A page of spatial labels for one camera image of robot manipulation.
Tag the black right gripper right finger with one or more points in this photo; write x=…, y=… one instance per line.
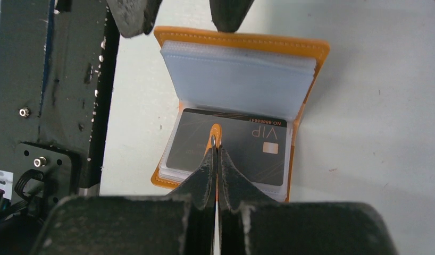
x=250, y=222

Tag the orange leather card holder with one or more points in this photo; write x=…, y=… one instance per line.
x=253, y=74

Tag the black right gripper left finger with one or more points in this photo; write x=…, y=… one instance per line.
x=181, y=222

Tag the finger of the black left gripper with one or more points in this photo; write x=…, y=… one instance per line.
x=228, y=15
x=134, y=17

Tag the black VIP card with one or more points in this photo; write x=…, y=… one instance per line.
x=256, y=145

